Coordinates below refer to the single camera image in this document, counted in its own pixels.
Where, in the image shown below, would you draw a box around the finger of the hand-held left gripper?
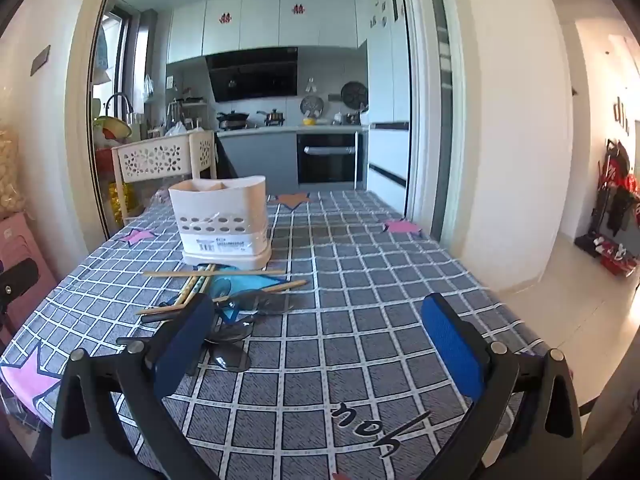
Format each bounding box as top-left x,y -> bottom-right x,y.
0,260 -> 39,312

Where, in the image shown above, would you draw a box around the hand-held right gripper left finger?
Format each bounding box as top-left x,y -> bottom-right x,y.
50,292 -> 216,480

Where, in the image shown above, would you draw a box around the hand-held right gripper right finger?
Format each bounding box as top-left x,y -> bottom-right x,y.
420,292 -> 583,480

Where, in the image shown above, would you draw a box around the wooden chopstick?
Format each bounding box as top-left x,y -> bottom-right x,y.
141,310 -> 187,326
136,280 -> 308,317
170,266 -> 211,307

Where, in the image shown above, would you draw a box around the dark grey spoon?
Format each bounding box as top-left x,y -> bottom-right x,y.
204,317 -> 255,346
186,342 -> 252,376

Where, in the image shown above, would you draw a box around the wooden spatula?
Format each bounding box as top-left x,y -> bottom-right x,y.
177,265 -> 217,306

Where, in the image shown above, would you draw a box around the white plastic utensil holder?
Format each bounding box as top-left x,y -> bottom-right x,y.
168,175 -> 273,266

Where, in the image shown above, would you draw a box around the pink box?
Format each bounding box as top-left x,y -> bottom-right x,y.
0,211 -> 59,311

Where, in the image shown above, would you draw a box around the grey checked tablecloth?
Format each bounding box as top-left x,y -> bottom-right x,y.
0,190 -> 546,480

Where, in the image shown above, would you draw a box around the bag of snacks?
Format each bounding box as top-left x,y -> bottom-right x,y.
0,120 -> 27,221

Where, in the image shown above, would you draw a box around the green colander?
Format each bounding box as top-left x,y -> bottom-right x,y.
94,115 -> 133,140

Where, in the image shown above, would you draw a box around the cream perforated basket cart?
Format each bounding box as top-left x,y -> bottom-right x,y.
111,129 -> 218,226

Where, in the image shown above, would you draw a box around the kitchen faucet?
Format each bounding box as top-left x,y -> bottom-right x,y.
103,92 -> 134,126

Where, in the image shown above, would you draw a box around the red hallway decorations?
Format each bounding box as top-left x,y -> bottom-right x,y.
574,139 -> 640,277

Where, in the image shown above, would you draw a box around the built-in black oven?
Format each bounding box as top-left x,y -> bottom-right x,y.
296,132 -> 359,185

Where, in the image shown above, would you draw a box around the black wok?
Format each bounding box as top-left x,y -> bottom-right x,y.
216,111 -> 251,131

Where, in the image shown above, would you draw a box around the white refrigerator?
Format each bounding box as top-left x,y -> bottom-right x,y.
357,0 -> 412,198

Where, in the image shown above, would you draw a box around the black range hood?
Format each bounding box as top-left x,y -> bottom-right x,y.
205,47 -> 299,104

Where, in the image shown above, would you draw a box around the white upper cabinets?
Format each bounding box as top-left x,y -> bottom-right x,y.
166,0 -> 362,64

